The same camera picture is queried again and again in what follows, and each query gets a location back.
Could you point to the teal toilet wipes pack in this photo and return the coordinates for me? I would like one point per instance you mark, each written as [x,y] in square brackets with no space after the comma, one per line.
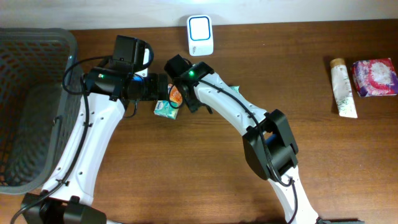
[235,88]

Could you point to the red purple pad package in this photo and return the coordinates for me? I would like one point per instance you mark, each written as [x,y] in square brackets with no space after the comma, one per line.
[375,77]

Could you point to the teal Kleenex tissue pack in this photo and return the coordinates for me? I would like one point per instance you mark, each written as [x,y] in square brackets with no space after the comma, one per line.
[165,109]

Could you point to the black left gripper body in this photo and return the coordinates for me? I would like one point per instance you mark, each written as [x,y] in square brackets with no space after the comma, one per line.
[148,84]

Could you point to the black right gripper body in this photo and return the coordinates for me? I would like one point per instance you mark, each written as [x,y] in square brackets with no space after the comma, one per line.
[195,103]

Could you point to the orange Kleenex tissue pack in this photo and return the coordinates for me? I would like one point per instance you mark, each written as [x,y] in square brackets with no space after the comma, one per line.
[174,95]

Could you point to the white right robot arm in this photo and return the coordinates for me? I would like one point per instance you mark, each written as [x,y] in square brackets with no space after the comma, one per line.
[269,145]

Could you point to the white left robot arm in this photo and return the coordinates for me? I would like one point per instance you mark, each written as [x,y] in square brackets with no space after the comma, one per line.
[106,91]

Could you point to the white barcode scanner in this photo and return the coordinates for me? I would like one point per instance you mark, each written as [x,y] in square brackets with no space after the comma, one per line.
[200,35]

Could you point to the grey plastic basket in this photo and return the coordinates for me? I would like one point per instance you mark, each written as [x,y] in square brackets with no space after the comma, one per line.
[37,115]

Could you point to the white floral lotion tube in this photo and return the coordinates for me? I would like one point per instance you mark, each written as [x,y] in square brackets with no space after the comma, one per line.
[342,90]

